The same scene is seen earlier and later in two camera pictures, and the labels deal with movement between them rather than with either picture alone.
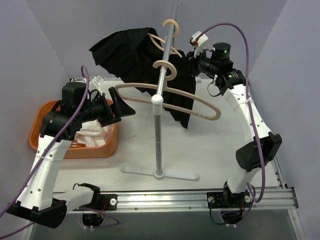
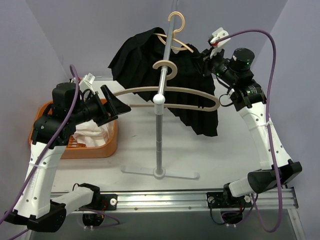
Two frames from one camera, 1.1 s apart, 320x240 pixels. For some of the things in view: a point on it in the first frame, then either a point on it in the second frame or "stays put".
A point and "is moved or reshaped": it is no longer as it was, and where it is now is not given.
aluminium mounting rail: (272, 200) stays put
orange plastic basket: (72, 151) stays put
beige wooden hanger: (164, 40) → (163, 37)
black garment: (140, 56) is moved or reshaped
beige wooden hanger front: (152, 86) is moved or reshaped
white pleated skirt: (92, 134) stays put
